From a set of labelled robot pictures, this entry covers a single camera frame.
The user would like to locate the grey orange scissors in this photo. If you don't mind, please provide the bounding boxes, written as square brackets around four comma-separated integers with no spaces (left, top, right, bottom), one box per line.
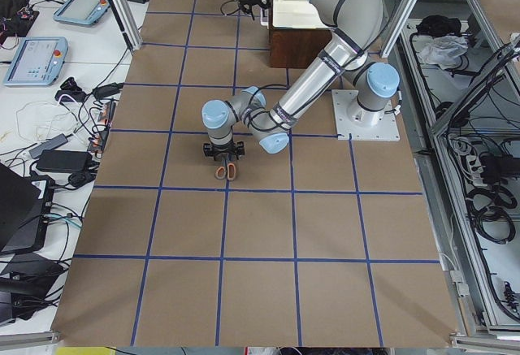
[214,161,237,181]

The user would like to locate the dark wooden drawer cabinet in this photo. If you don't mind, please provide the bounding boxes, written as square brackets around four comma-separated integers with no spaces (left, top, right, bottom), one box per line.
[269,27,332,69]

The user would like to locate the black power strip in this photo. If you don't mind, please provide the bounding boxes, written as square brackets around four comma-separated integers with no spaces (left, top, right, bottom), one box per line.
[88,100,117,159]

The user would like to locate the brown gridded table mat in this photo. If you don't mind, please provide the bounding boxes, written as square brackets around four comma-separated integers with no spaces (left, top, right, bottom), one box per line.
[53,0,457,347]

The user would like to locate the far blue teach pendant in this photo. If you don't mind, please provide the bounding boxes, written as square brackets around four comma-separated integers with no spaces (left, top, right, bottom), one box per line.
[53,0,109,26]

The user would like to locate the blue teach pendant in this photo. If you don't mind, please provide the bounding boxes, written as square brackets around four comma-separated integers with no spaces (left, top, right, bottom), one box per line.
[53,0,109,26]
[3,37,68,87]

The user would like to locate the black power adapter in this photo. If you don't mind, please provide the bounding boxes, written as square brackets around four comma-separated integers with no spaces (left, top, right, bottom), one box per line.
[36,150,92,173]

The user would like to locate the crumpled white cloth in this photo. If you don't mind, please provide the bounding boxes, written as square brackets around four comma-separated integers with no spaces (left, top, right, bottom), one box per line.
[418,35,468,69]

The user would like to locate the black laptop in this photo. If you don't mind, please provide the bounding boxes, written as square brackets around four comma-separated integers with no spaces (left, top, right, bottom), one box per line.
[1,165,55,255]

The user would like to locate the near blue teach pendant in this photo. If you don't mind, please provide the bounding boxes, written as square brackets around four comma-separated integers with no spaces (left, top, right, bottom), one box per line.
[3,37,68,87]

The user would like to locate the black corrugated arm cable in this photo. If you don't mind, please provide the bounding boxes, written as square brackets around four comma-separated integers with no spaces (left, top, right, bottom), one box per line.
[220,0,245,17]

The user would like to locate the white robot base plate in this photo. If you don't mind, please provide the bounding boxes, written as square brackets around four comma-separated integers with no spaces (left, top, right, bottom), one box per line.
[331,89,400,141]

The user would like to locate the aluminium frame post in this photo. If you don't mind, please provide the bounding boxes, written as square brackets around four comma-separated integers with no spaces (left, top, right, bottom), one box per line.
[108,0,142,53]

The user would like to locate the white cable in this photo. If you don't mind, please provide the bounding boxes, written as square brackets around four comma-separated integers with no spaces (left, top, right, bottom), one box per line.
[15,101,80,141]

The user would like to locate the aluminium cable cage frame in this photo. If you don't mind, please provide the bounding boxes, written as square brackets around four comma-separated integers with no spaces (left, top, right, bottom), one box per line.
[390,0,519,340]

